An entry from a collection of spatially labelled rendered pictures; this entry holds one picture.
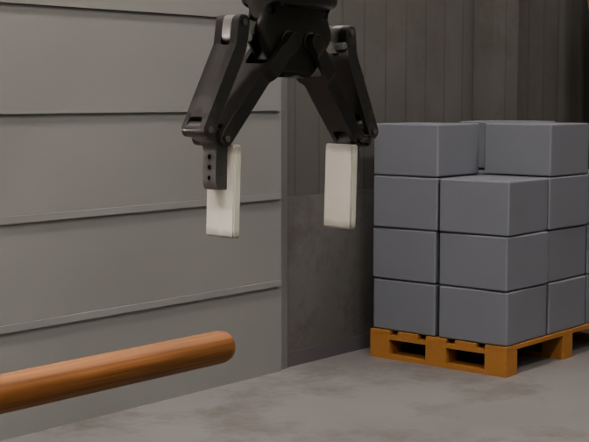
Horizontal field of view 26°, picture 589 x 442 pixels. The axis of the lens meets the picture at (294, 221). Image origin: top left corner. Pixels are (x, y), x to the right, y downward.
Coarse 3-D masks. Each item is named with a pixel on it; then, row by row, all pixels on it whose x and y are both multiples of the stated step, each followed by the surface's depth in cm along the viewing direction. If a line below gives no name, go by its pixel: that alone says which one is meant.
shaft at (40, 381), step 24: (192, 336) 113; (216, 336) 115; (72, 360) 103; (96, 360) 104; (120, 360) 105; (144, 360) 107; (168, 360) 109; (192, 360) 112; (216, 360) 114; (0, 384) 96; (24, 384) 98; (48, 384) 99; (72, 384) 101; (96, 384) 103; (120, 384) 106; (0, 408) 96; (24, 408) 98
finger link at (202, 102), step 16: (224, 16) 95; (240, 16) 94; (240, 32) 94; (224, 48) 95; (240, 48) 94; (208, 64) 95; (224, 64) 94; (240, 64) 95; (208, 80) 94; (224, 80) 94; (208, 96) 93; (224, 96) 94; (192, 112) 94; (208, 112) 93; (192, 128) 93; (208, 128) 93
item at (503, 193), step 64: (384, 128) 686; (448, 128) 672; (512, 128) 685; (576, 128) 689; (384, 192) 689; (448, 192) 663; (512, 192) 642; (576, 192) 693; (384, 256) 693; (448, 256) 666; (512, 256) 647; (576, 256) 700; (384, 320) 697; (448, 320) 669; (512, 320) 650; (576, 320) 703
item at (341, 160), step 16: (336, 144) 106; (336, 160) 106; (352, 160) 105; (336, 176) 106; (352, 176) 105; (336, 192) 106; (352, 192) 105; (336, 208) 106; (352, 208) 105; (336, 224) 106; (352, 224) 105
